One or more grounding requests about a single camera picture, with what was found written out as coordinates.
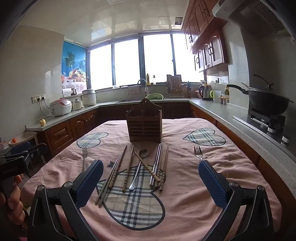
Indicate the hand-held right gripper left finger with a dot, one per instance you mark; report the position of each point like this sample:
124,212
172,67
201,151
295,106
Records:
92,180

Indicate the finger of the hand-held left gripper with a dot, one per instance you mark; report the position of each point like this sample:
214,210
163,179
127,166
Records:
34,150

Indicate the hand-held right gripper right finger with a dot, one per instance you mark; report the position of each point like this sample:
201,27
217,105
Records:
212,185

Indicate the dark chopstick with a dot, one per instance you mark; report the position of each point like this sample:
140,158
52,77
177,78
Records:
108,178
111,182

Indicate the brown wooden chopstick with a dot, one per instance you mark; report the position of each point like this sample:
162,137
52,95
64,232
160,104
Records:
119,162
147,166

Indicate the light wooden chopstick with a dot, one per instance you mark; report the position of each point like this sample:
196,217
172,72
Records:
164,166

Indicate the metal chopstick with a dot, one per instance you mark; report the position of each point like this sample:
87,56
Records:
155,164
158,164

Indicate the wooden utensil holder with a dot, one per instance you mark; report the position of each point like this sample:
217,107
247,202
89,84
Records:
143,127

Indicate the person's left hand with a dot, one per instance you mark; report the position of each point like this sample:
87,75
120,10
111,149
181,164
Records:
16,208

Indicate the metal fork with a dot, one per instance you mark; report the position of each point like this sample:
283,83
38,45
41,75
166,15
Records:
85,153
197,151

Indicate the yellow apple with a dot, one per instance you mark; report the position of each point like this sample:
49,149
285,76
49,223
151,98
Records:
42,122

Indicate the wooden lower cabinets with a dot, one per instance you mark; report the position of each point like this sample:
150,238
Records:
62,136

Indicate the wooden cabinets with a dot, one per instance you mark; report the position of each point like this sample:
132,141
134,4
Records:
208,30
62,136

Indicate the pink plaid-heart tablecloth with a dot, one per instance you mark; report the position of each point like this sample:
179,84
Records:
182,199

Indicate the white red rice cooker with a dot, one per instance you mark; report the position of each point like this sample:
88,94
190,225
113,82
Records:
60,107

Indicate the metal spoon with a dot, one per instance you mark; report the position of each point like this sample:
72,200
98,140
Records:
143,153

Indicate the small white pot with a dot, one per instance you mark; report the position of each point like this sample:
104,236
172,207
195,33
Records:
77,105

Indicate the paper towel roll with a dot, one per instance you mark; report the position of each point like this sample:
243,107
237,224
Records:
67,92

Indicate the grey kitchen countertop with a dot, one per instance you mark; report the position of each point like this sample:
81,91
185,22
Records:
231,120

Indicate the large white cooker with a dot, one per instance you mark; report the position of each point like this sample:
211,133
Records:
89,98

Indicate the gas stove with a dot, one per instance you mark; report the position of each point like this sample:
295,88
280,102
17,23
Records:
266,120

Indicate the seasoning jars set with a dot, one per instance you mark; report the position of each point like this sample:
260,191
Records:
224,100

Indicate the steel electric kettle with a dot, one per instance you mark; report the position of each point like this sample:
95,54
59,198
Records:
204,92

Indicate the black wok with lid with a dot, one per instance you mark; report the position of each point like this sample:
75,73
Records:
268,100

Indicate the green colander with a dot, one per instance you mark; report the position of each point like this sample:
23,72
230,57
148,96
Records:
154,96

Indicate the metal faucet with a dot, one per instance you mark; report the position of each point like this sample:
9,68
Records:
145,89

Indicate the dish rack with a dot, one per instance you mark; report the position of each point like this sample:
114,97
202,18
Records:
174,85

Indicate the yellow bottle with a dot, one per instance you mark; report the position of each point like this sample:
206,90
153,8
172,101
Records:
148,79

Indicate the kitchen window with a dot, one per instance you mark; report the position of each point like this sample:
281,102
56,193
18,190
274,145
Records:
127,64

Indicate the wooden upper cabinets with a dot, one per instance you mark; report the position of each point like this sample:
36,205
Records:
208,30

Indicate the range hood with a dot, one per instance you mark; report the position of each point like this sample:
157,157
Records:
252,11

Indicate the white wall outlet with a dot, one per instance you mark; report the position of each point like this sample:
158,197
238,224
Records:
38,98
216,80

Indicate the tropical fruit wall poster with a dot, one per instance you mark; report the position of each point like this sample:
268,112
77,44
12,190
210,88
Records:
74,60

